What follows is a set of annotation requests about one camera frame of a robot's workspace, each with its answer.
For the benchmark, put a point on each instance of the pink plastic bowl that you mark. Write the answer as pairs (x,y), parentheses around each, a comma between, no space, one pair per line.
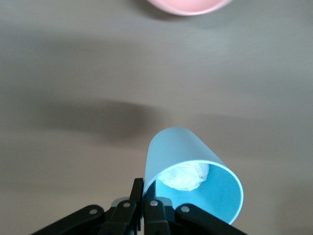
(185,6)

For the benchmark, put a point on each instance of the white paper wad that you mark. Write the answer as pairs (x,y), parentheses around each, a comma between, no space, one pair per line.
(182,177)

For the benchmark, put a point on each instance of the light blue plastic cup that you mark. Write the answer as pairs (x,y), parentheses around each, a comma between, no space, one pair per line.
(176,147)

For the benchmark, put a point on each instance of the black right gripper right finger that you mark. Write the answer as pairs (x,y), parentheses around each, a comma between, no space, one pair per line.
(156,215)

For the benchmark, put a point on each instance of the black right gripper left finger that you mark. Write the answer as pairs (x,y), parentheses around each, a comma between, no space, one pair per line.
(122,218)

